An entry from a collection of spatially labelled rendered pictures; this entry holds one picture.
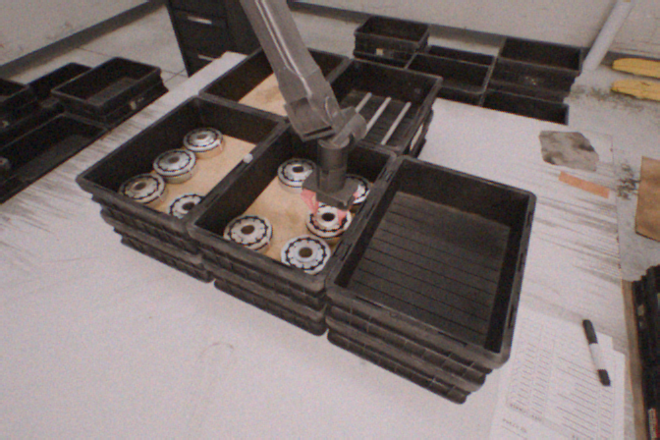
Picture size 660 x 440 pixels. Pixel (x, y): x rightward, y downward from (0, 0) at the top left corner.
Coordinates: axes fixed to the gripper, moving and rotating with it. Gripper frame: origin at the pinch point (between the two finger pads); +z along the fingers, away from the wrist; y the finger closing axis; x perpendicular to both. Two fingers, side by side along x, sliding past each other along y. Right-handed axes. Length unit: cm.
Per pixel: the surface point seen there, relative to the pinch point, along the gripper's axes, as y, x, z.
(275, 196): 16.1, -3.4, 4.3
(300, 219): 7.0, 0.4, 4.3
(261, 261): 3.4, 20.1, -4.4
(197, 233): 17.7, 20.1, -4.3
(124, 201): 36.3, 20.1, -3.9
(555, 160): -48, -69, 12
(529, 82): -37, -164, 27
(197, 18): 143, -121, 18
